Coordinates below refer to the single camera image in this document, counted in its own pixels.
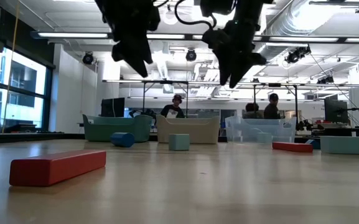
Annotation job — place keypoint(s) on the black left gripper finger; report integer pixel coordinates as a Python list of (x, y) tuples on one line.
[(134, 59), (145, 59)]

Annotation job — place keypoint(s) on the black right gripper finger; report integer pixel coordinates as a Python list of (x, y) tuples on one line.
[(225, 71), (238, 73)]

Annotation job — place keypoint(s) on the teal cube block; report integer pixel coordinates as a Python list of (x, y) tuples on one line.
[(264, 137), (179, 142)]

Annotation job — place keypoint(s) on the blue cylinder block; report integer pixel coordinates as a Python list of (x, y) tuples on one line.
[(122, 140)]

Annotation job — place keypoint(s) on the teal rectangular block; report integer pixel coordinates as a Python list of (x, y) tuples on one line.
[(344, 145)]

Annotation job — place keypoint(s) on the long red block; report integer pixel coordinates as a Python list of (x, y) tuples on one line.
[(54, 169)]

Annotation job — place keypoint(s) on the black ceiling spot lamp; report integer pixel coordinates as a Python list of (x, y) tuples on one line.
[(191, 55), (88, 58)]

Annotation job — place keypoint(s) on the person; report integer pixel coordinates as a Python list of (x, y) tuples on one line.
[(272, 110), (173, 110), (252, 111)]

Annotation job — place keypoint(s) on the black computer monitor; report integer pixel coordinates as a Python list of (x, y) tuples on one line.
[(113, 107), (334, 110)]

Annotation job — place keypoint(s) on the clear plastic bin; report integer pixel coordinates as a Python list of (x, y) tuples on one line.
[(244, 130)]

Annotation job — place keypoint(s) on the beige plastic bin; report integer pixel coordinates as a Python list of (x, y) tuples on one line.
[(194, 130)]

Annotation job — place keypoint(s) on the green plastic bin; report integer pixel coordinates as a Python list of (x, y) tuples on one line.
[(104, 130)]

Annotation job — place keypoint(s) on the small blue wedge block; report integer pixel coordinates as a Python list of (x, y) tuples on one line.
[(316, 143)]

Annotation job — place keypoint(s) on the black cluttered desk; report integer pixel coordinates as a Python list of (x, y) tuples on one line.
[(338, 131)]

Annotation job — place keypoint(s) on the large black-framed window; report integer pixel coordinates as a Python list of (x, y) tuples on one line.
[(23, 93)]

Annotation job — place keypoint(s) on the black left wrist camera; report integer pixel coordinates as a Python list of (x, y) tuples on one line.
[(155, 18)]

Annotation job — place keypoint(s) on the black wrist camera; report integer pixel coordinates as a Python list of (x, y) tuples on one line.
[(155, 18), (216, 7)]

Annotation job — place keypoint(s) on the black metal frame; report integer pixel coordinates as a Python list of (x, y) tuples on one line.
[(296, 102), (144, 96)]

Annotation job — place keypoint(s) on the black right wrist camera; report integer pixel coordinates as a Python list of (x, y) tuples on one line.
[(216, 7)]

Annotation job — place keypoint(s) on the black ceiling camera cluster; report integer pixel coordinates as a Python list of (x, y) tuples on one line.
[(326, 80), (297, 55)]

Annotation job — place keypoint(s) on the silver ventilation duct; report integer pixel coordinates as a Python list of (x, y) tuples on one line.
[(306, 18)]

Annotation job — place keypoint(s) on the black ceiling light rail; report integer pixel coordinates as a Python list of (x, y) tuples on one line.
[(341, 40)]

